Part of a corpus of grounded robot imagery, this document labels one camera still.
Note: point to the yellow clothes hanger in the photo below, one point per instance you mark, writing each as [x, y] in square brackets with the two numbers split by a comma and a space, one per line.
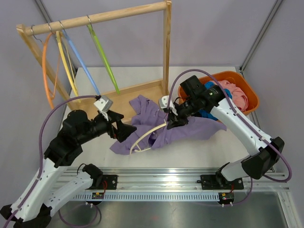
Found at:
[65, 58]

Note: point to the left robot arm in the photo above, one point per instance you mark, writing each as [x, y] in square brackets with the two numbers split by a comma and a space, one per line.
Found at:
[37, 204]

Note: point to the blue t shirt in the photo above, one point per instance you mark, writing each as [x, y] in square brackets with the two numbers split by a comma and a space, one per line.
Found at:
[205, 114]

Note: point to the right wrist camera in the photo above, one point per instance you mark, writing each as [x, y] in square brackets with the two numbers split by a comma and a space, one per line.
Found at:
[167, 105]

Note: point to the wooden tray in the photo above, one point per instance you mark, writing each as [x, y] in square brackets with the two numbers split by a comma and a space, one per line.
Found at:
[152, 90]

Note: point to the wooden clothes rack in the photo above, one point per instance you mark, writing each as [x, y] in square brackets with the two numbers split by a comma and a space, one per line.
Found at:
[123, 76]

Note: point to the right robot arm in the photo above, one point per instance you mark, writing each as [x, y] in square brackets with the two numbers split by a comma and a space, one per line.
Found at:
[263, 151]

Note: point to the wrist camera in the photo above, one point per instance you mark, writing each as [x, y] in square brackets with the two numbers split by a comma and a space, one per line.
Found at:
[167, 105]
[103, 104]

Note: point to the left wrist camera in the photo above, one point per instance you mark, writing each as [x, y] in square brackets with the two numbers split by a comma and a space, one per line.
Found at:
[103, 104]

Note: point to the pink t shirt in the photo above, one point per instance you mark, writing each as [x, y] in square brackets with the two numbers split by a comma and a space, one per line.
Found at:
[238, 96]

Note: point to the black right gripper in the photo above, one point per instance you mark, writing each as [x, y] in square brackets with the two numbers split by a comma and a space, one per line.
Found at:
[174, 120]

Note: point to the light blue clothes hanger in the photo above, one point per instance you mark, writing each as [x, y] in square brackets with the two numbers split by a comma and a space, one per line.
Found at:
[74, 49]

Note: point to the orange clothes hanger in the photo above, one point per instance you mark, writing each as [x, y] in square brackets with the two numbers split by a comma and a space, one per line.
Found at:
[50, 85]

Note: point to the orange plastic basket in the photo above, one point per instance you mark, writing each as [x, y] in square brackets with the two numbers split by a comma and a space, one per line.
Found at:
[240, 82]

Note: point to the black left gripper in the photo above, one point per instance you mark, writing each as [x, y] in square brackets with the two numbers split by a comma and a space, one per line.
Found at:
[124, 130]

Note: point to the green clothes hanger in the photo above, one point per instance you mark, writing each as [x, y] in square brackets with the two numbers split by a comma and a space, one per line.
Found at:
[102, 54]

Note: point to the lavender t shirt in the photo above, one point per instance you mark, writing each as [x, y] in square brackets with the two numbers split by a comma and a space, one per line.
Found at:
[148, 116]

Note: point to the aluminium mounting rail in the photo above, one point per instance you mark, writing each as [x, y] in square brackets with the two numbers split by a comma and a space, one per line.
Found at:
[181, 184]

